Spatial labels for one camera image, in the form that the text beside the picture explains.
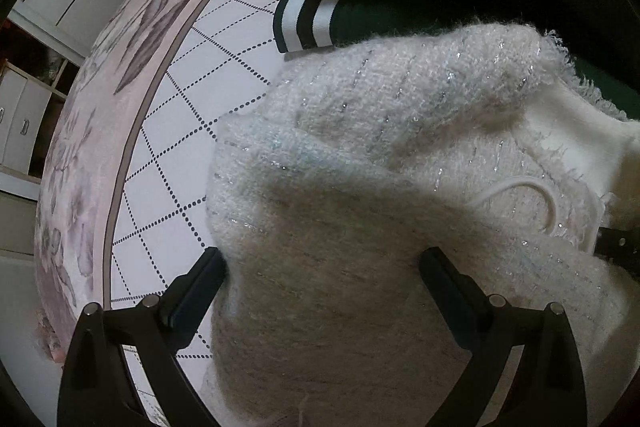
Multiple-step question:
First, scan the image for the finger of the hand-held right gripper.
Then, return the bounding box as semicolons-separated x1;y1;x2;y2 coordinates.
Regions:
596;226;640;279

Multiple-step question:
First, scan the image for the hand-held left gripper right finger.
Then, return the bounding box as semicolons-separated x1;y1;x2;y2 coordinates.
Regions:
419;247;588;427

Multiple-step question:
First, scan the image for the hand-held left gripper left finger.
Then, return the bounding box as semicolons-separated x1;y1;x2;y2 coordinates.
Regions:
57;247;230;427

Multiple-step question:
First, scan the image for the white fuzzy sweater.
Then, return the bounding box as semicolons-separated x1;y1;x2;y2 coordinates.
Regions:
200;21;640;427

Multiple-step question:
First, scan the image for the pink floral checked bed sheet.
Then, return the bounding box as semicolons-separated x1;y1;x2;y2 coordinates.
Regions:
32;0;361;427

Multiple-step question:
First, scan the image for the white drawer unit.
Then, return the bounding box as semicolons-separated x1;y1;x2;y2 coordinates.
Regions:
0;61;69;188

